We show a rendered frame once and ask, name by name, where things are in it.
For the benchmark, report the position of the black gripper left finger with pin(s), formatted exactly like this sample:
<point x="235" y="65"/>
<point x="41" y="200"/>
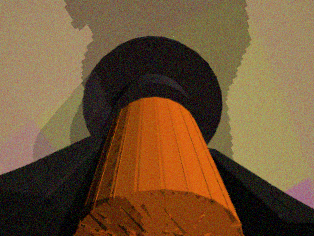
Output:
<point x="46" y="197"/>

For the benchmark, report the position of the orange knob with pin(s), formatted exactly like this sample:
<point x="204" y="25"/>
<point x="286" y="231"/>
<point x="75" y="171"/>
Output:
<point x="156" y="177"/>

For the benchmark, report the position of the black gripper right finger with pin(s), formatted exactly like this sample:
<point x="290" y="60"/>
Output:
<point x="263" y="210"/>

